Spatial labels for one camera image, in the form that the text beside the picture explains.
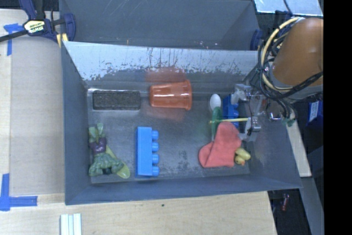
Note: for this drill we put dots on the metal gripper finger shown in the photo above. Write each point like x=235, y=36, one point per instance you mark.
x=253, y=125
x=241, y=92

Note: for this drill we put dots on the thin yellow stick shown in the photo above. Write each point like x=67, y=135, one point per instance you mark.
x=233, y=120

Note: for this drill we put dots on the dark blue toy brick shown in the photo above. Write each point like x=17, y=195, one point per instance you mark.
x=228, y=108

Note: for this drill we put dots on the white toy egg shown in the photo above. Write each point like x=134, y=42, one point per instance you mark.
x=215, y=101

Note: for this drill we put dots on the yellow rubber duck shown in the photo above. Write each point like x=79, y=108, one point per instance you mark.
x=242, y=156

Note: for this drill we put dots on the red cloth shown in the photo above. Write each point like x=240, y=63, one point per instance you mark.
x=221, y=146

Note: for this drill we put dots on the orange translucent plastic cup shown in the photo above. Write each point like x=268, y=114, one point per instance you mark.
x=170, y=95

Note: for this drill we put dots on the grey metal bin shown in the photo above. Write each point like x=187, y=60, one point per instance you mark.
x=170, y=146

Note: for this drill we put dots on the light blue toy brick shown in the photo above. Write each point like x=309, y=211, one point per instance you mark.
x=144, y=151

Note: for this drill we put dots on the dark green flat block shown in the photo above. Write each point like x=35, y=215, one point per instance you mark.
x=116, y=100

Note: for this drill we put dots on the green toy figure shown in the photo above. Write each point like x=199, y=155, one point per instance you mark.
x=100, y=157

